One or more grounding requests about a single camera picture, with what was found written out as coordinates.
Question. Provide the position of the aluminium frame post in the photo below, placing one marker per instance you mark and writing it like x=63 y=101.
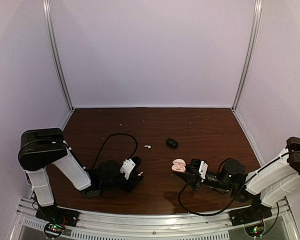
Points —
x=55 y=53
x=254 y=31

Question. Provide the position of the front aluminium rail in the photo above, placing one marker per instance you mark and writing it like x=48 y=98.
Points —
x=106 y=226

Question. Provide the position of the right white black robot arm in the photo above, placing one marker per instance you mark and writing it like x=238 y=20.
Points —
x=268 y=184

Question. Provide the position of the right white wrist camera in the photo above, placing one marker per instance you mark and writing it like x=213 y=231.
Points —
x=203 y=168

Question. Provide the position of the round white case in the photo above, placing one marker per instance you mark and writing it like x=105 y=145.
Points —
x=178 y=165

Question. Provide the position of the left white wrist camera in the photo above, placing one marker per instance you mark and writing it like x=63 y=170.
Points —
x=127 y=167

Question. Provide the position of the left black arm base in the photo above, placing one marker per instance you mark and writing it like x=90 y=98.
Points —
x=58 y=215

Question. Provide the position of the black earbud charging case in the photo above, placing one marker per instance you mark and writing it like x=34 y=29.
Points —
x=171 y=143

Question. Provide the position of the right aluminium frame post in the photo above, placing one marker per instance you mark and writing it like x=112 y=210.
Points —
x=254 y=31

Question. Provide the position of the left aluminium frame post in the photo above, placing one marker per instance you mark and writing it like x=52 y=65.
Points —
x=55 y=53

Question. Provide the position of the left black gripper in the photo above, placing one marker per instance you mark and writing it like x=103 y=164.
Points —
x=133 y=180

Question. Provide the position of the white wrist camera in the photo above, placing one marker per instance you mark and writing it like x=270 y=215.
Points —
x=203 y=168
x=127 y=167

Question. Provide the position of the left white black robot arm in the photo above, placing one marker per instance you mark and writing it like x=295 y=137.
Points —
x=40 y=148

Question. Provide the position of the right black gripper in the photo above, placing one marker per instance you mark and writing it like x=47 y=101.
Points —
x=191 y=180

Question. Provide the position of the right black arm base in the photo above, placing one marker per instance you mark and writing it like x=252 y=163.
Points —
x=254 y=213

